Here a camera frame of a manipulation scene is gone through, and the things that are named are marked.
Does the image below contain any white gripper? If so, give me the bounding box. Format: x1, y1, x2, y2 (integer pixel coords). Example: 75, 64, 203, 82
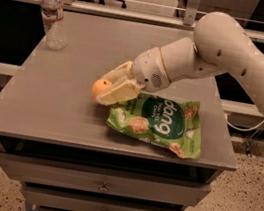
95, 47, 171, 106

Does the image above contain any clear plastic water bottle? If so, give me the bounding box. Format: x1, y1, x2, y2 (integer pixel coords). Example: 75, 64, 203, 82
40, 0, 67, 51

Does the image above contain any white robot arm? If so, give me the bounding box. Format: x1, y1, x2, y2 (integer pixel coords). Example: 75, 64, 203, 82
96, 12, 264, 116

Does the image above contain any orange fruit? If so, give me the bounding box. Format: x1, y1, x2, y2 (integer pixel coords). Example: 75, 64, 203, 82
91, 78, 113, 99

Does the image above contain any green rice chip bag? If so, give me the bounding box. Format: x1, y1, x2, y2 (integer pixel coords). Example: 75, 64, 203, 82
106, 93, 202, 159

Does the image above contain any grey drawer cabinet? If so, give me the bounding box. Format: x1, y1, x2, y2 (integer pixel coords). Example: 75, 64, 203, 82
0, 12, 236, 211

